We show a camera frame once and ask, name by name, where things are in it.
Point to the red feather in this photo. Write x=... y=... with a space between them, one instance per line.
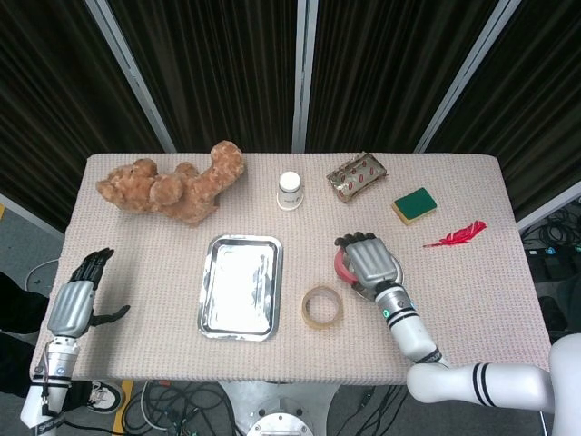
x=458 y=236

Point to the rectangular steel tray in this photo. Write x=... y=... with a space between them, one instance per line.
x=240 y=290

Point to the beige waffle tablecloth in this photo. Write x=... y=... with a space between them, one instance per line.
x=159 y=295

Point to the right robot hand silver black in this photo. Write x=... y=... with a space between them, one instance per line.
x=370 y=263

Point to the gold red snack packet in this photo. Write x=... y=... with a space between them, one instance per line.
x=356 y=179

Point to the yellow tape roll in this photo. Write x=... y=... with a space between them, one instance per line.
x=308 y=318

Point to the grey partition post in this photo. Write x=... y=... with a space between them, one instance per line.
x=467 y=77
x=304 y=77
x=131 y=77

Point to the white paper cup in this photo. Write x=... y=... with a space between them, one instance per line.
x=289 y=193

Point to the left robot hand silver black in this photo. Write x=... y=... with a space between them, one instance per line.
x=70 y=309

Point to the green yellow sponge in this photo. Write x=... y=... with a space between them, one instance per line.
x=415 y=202

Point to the brown teddy bear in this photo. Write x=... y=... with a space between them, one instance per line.
x=181 y=195

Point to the black white sneaker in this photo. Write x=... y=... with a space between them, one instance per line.
x=106 y=396

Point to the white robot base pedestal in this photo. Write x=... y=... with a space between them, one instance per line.
x=281 y=409

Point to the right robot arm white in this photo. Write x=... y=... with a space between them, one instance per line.
x=454 y=379

